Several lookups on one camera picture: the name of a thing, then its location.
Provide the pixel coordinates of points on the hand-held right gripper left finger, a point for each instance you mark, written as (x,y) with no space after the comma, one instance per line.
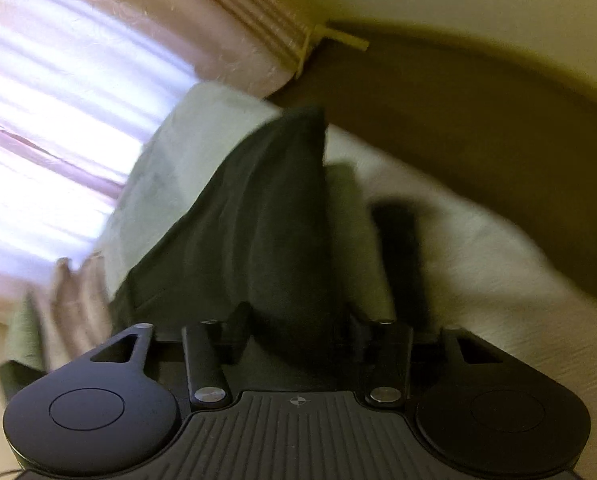
(238,325)

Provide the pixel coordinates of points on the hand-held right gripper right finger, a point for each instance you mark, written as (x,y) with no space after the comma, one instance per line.
(383,355)

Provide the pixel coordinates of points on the black pants gold button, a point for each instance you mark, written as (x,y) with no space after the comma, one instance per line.
(258,210)

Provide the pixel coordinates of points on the grey green pants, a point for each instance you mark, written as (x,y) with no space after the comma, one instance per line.
(353,220)

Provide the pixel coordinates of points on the bed with pale cover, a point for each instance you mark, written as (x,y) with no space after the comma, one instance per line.
(503,280)

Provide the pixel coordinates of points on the pink folded blanket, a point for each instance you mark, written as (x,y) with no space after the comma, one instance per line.
(78,305)

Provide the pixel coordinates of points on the green checked pillow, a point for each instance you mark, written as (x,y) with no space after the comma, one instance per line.
(21,330)

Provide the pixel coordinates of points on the sheer white curtain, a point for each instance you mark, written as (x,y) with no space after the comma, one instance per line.
(53,135)

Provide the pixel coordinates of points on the cream curtain tieback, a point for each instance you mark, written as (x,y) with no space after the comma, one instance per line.
(306,55)

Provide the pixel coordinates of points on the pink patterned curtain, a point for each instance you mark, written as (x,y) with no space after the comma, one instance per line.
(178,20)

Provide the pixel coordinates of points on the wall tieback hook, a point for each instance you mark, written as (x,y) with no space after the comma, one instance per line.
(348,38)

